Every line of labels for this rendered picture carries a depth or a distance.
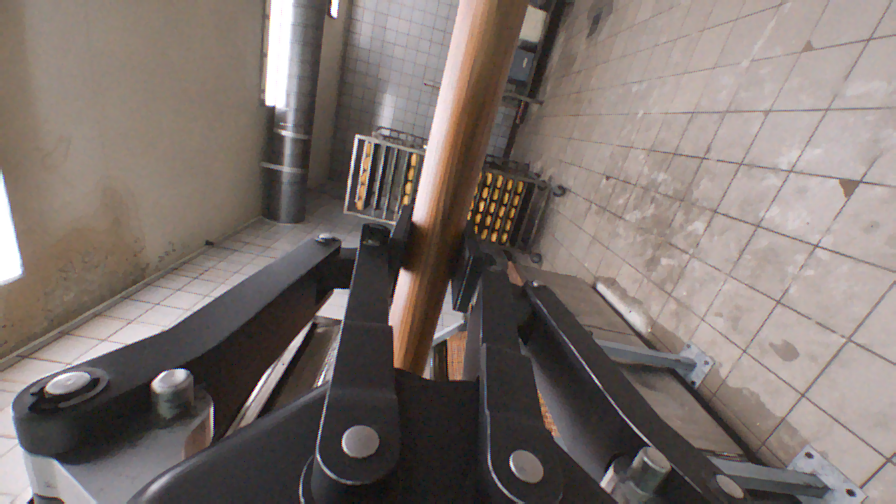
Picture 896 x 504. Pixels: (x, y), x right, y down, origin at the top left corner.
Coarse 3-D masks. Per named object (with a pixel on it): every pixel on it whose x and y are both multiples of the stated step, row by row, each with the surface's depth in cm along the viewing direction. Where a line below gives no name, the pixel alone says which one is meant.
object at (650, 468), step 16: (624, 464) 8; (640, 464) 7; (656, 464) 7; (608, 480) 7; (624, 480) 7; (640, 480) 7; (656, 480) 7; (624, 496) 7; (640, 496) 7; (656, 496) 7
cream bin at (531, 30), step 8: (528, 8) 374; (528, 16) 377; (536, 16) 378; (544, 16) 379; (528, 24) 379; (536, 24) 381; (528, 32) 383; (536, 32) 384; (520, 40) 392; (528, 40) 387; (536, 40) 387; (528, 48) 416
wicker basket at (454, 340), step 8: (456, 336) 197; (464, 336) 197; (448, 344) 195; (456, 344) 195; (464, 344) 195; (448, 352) 188; (456, 352) 188; (464, 352) 188; (448, 360) 182; (456, 360) 183; (448, 368) 177; (456, 376) 171
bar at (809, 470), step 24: (648, 360) 128; (672, 360) 128; (696, 360) 130; (696, 384) 128; (816, 456) 89; (744, 480) 82; (768, 480) 83; (792, 480) 84; (816, 480) 86; (840, 480) 83
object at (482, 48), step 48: (480, 0) 14; (528, 0) 14; (480, 48) 14; (480, 96) 15; (432, 144) 16; (480, 144) 16; (432, 192) 17; (432, 240) 17; (432, 288) 18; (432, 336) 20
